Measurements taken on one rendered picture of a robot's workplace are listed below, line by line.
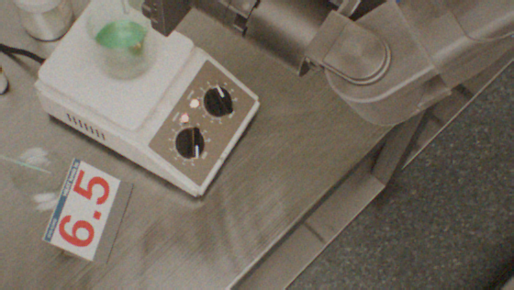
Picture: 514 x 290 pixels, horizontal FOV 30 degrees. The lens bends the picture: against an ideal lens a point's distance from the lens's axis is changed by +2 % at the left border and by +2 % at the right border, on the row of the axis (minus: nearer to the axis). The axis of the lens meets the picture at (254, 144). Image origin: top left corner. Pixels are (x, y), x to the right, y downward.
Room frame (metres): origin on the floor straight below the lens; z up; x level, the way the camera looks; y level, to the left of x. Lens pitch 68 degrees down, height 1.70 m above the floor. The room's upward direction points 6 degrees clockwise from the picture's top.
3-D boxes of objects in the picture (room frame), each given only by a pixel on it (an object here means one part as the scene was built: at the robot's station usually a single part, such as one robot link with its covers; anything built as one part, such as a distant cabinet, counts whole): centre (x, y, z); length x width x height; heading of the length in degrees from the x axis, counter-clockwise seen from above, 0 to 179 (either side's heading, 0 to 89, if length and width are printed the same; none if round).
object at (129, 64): (0.43, 0.14, 0.88); 0.07 x 0.06 x 0.08; 148
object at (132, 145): (0.41, 0.13, 0.79); 0.22 x 0.13 x 0.08; 66
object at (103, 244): (0.28, 0.16, 0.77); 0.09 x 0.06 x 0.04; 171
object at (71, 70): (0.42, 0.15, 0.83); 0.12 x 0.12 x 0.01; 66
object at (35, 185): (0.31, 0.22, 0.76); 0.06 x 0.06 x 0.02
